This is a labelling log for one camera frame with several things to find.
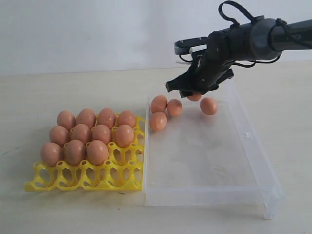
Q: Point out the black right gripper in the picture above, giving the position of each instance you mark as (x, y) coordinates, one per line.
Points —
(207, 71)

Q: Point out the brown egg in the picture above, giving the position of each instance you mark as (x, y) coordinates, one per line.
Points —
(66, 119)
(124, 136)
(174, 107)
(51, 154)
(102, 133)
(86, 116)
(159, 104)
(97, 152)
(106, 117)
(59, 135)
(127, 118)
(158, 121)
(75, 152)
(194, 97)
(209, 106)
(82, 133)

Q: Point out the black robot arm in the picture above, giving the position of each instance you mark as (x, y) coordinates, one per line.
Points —
(260, 41)

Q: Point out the clear plastic container box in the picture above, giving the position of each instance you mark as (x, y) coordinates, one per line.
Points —
(201, 160)

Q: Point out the yellow plastic egg tray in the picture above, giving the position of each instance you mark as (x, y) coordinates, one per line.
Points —
(123, 171)

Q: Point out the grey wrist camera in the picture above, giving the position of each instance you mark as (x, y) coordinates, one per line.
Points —
(182, 47)

